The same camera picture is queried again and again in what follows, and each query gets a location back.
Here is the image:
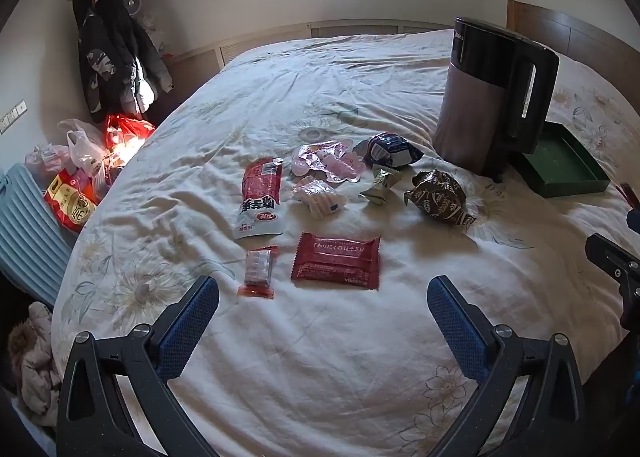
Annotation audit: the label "dark blue snack packet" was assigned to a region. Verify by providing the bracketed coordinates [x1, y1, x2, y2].
[356, 132, 425, 168]

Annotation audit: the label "clear packet of white snack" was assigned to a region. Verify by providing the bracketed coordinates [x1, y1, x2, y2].
[291, 177, 348, 220]

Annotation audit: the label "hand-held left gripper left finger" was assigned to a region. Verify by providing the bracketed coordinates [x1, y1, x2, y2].
[56, 276, 222, 457]

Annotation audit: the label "small beige pastry packet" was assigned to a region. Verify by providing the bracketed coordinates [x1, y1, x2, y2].
[359, 164, 403, 206]

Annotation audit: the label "small clear red-edged packet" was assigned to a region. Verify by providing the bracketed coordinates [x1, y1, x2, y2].
[237, 246, 279, 299]

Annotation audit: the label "wide red packet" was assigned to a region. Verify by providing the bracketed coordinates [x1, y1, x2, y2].
[291, 232, 382, 289]

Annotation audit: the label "black brown electric kettle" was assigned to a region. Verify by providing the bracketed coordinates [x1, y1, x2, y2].
[432, 17, 560, 184]

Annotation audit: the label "light blue ribbed suitcase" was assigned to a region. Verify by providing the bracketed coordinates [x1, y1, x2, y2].
[0, 163, 76, 308]

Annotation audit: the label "red plastic bag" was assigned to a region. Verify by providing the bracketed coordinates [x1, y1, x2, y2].
[104, 114, 157, 170]

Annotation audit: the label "brown patterned snack packet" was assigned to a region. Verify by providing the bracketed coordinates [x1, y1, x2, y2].
[404, 169, 476, 226]

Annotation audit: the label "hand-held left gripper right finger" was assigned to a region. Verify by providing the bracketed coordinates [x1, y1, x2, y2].
[426, 275, 586, 457]

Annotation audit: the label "long red sausage packet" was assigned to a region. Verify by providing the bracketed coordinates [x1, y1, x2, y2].
[234, 157, 286, 240]

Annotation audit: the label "green tray box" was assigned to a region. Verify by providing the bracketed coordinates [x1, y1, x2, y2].
[510, 121, 611, 198]

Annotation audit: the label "floral bed sheet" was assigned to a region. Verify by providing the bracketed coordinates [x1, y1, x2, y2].
[50, 29, 640, 457]

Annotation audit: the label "yellow red food bag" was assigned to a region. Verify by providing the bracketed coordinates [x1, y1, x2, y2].
[42, 171, 98, 233]

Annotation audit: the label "black grey jacket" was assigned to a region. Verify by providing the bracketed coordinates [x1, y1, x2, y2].
[95, 0, 173, 115]

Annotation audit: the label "pink cartoon snack packet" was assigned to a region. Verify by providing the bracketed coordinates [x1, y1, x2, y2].
[291, 138, 370, 184]

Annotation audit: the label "pale pink plastic bag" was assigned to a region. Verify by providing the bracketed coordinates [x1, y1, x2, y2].
[25, 144, 71, 175]

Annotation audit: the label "wooden headboard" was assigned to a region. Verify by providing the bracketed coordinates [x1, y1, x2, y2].
[506, 0, 640, 88]

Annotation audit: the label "white plastic bag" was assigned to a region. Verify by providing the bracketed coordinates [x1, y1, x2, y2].
[57, 118, 108, 188]

